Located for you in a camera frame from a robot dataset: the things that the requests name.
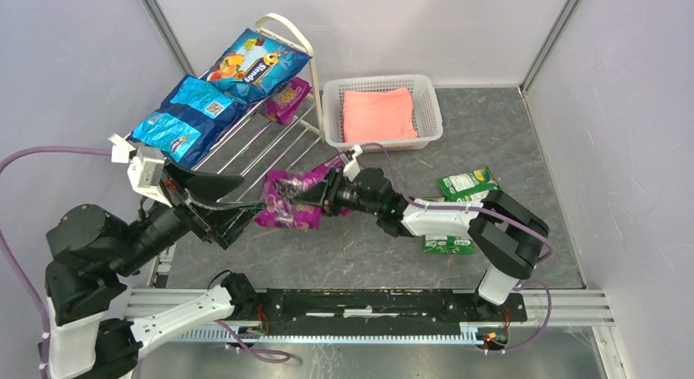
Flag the green candy bag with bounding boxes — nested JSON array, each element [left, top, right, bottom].
[[438, 165, 501, 202], [422, 227, 476, 255]]

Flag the cream metal shelf rack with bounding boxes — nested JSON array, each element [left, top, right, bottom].
[[107, 13, 325, 204]]

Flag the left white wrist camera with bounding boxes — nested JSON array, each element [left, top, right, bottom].
[[108, 134, 172, 207]]

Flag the white plastic basket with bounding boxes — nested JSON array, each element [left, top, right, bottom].
[[321, 74, 444, 151]]

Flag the purple candy bag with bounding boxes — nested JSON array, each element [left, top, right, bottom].
[[323, 153, 349, 169], [255, 169, 323, 230], [264, 77, 312, 125]]

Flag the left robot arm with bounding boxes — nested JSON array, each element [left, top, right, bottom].
[[45, 161, 264, 378]]

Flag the pink folded cloth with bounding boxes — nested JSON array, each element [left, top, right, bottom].
[[343, 88, 418, 142]]

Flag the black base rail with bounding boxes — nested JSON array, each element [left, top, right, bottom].
[[205, 287, 528, 337]]

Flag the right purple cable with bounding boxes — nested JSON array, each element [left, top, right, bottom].
[[360, 143, 554, 356]]

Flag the blue candy bag back side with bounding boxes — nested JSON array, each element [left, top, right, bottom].
[[130, 75, 248, 169]]

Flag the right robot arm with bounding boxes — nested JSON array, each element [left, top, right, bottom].
[[293, 168, 550, 306]]

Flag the blue candy bag with fruits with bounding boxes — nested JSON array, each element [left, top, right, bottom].
[[205, 29, 311, 104]]

